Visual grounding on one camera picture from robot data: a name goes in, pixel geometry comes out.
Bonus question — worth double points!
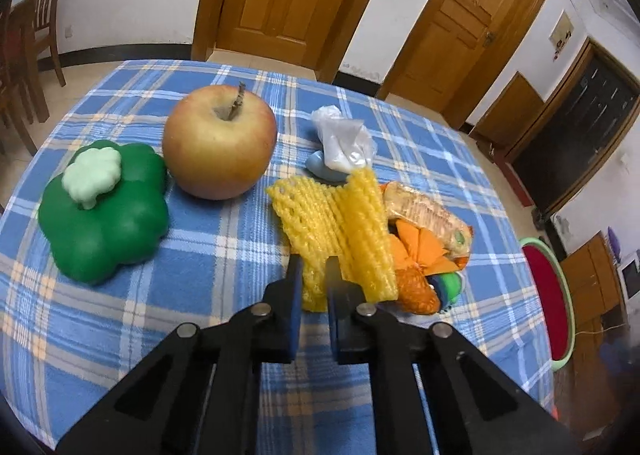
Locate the wooden dining chair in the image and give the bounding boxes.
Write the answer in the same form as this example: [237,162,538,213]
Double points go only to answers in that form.
[0,0,51,156]
[25,0,73,88]

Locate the beige wall fuse box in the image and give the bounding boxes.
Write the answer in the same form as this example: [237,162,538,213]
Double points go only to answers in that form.
[549,10,575,54]

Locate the light blue plastic piece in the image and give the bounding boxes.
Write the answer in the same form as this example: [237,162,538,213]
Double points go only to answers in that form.
[305,151,351,183]

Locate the orange snack packet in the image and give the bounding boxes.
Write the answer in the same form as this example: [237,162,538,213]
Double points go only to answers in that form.
[382,181,475,261]

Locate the orange paper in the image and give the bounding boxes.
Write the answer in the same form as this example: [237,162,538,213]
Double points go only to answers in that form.
[387,220,468,277]

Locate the wooden cabinet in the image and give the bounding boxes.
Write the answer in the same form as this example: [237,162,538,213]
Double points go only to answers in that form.
[560,230,626,336]

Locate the red doormat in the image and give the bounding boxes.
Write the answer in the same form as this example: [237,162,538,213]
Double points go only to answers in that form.
[495,160,536,208]

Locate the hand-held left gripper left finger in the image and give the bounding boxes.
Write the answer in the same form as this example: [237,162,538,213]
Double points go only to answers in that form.
[55,254,306,455]

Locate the red stool with green rim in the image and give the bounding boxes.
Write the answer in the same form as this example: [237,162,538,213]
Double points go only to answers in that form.
[518,236,575,370]

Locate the clear plastic bag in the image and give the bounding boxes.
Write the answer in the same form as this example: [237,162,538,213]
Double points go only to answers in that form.
[312,105,376,174]

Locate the green blue plastic caps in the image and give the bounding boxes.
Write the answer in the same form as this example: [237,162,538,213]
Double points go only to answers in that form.
[431,271,468,308]

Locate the blue plaid tablecloth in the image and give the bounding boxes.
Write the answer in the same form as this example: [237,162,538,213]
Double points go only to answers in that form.
[0,59,556,455]

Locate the green toy bell pepper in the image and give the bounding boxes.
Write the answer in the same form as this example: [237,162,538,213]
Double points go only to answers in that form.
[38,140,171,286]

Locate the yellow foam fruit net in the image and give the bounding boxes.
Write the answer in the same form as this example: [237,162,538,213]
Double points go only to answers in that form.
[266,167,399,312]

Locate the wooden wall panel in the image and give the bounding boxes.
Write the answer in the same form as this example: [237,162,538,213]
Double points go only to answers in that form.
[472,72,546,148]

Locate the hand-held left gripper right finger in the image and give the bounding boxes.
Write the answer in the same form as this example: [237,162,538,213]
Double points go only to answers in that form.
[325,256,581,455]

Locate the white monitor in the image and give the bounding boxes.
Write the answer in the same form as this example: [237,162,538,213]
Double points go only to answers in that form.
[617,250,640,302]

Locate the dark entrance door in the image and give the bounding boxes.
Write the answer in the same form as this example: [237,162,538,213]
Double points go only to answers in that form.
[505,37,640,216]

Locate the orange mesh bag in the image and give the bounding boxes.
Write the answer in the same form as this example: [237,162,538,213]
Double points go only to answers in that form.
[395,267,442,314]

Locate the red yellow apple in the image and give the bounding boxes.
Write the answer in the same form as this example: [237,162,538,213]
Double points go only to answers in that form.
[161,82,278,200]

